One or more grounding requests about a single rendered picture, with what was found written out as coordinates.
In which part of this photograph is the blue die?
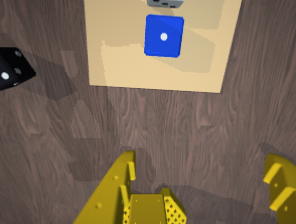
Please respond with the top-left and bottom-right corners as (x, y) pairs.
(144, 14), (184, 58)

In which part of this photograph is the black die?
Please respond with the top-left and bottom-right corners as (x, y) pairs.
(0, 47), (36, 91)

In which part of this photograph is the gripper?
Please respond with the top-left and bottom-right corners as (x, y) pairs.
(73, 150), (296, 224)

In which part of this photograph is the white die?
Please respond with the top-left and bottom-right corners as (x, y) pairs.
(147, 0), (185, 8)

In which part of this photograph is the tan mat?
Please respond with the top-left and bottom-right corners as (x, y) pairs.
(84, 0), (242, 93)

